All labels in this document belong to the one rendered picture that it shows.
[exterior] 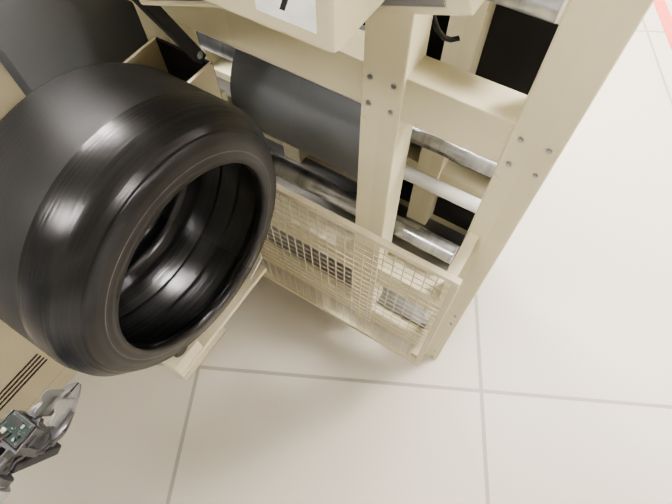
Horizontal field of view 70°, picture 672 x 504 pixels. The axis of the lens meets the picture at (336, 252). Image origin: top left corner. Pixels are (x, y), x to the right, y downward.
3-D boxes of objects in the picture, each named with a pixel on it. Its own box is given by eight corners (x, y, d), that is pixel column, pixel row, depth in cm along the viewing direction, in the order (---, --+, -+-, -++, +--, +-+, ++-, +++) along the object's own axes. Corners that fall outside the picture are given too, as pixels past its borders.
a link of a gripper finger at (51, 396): (68, 377, 97) (32, 417, 93) (81, 384, 102) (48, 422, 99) (57, 369, 98) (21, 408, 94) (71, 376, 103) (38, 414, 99)
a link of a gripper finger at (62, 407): (79, 385, 96) (43, 426, 93) (92, 392, 102) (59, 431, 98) (68, 377, 97) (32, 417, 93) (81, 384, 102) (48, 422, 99)
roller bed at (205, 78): (154, 147, 148) (114, 68, 122) (186, 117, 154) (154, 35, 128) (204, 174, 143) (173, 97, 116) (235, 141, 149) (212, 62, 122)
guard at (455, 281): (224, 252, 198) (172, 134, 137) (227, 249, 199) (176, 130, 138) (418, 366, 175) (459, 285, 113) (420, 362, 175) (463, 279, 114)
